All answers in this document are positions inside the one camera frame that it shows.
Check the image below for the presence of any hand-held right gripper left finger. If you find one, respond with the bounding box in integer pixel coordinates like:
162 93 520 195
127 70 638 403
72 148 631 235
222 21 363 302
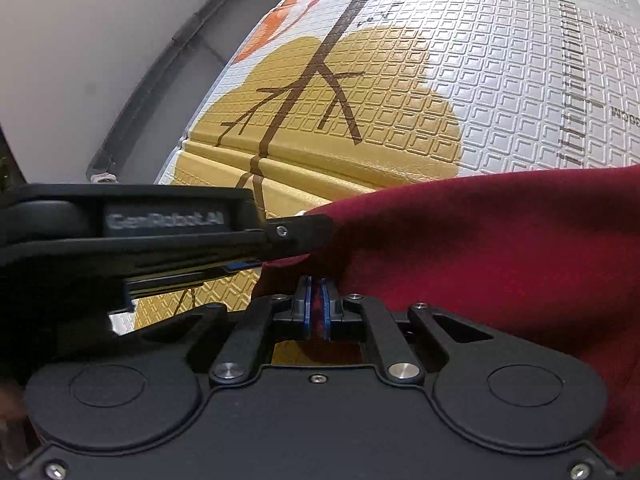
135 276 314 386

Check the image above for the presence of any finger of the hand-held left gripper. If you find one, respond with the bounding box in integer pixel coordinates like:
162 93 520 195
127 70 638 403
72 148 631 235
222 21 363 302
262 214 334 261
125 259 262 300

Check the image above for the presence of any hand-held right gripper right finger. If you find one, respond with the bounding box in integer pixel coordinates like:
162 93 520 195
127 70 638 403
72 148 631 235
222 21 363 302
321 277 510 386

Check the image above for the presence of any dark red cat sweater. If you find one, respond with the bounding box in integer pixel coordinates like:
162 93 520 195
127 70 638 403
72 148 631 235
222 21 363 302
252 164 640 471

